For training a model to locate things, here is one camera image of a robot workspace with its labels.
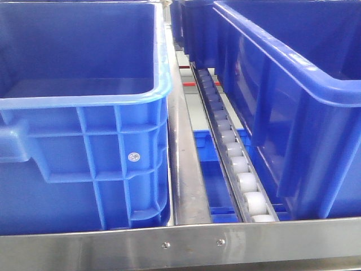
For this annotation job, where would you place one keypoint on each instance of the large blue crate right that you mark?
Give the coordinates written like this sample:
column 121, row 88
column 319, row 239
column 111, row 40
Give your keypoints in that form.
column 292, row 72

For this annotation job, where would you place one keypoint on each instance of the large blue crate left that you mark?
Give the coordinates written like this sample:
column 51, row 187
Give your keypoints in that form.
column 84, row 120

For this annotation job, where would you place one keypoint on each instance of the steel front shelf beam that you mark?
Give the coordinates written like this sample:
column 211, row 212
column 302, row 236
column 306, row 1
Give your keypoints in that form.
column 291, row 245

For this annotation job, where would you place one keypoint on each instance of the white roller conveyor track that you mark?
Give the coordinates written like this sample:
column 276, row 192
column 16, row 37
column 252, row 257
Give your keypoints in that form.
column 250, row 200

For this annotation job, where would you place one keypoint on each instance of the large blue crate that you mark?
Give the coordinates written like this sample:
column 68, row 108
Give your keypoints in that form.
column 84, row 120
column 292, row 72

